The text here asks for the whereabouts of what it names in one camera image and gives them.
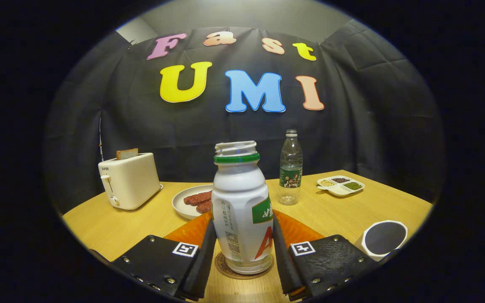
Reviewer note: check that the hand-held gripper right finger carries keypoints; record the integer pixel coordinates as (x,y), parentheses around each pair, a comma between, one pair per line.
(284,265)

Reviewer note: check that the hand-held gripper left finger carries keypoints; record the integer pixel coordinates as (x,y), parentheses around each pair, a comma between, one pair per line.
(202,265)

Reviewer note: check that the round cork coaster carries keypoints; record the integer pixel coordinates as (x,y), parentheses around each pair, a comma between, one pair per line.
(246,276)

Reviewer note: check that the white juice bottle green label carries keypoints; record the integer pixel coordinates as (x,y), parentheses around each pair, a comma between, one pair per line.
(238,198)

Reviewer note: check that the white cup with cork knob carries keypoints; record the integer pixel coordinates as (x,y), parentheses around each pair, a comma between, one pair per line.
(375,255)

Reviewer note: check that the clear plastic water bottle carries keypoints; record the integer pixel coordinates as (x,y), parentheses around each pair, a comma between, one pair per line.
(291,176)

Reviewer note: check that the red sausage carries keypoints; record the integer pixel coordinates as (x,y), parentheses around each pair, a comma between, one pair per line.
(204,207)
(196,197)

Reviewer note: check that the round white plate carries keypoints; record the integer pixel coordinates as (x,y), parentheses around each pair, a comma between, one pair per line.
(179,209)

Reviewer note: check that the wooden table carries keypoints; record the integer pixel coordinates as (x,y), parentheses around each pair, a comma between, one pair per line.
(343,210)

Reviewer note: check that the white divided dish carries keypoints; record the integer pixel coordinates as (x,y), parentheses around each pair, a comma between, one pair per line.
(338,191)

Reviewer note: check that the pile of yellow beans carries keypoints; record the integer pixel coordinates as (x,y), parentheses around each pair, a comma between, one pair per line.
(327,183)

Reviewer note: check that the pile of dark beans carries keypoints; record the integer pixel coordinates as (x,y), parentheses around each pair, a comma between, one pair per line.
(341,180)

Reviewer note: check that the pile of green beans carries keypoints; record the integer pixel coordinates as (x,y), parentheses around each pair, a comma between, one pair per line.
(353,185)

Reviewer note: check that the cream toaster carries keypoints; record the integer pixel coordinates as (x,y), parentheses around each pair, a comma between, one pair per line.
(135,181)

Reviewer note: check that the bread slice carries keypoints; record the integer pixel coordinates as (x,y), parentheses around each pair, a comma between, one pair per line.
(126,154)

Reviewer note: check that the black backdrop cloth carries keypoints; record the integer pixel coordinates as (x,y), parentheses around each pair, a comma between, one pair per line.
(141,126)

